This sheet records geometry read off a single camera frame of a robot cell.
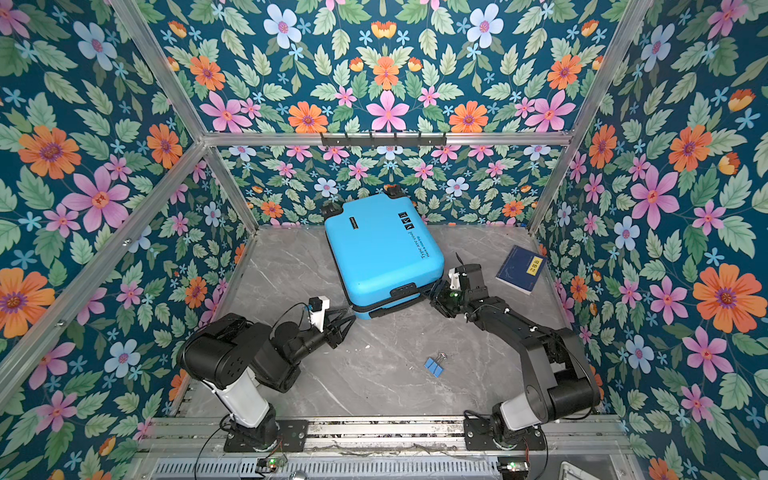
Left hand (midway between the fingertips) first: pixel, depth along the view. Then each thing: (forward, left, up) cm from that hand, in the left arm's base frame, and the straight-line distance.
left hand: (351, 310), depth 84 cm
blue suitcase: (+14, -10, +9) cm, 19 cm away
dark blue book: (+18, -59, -11) cm, 62 cm away
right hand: (+5, -21, -1) cm, 22 cm away
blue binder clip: (-14, -23, -10) cm, 28 cm away
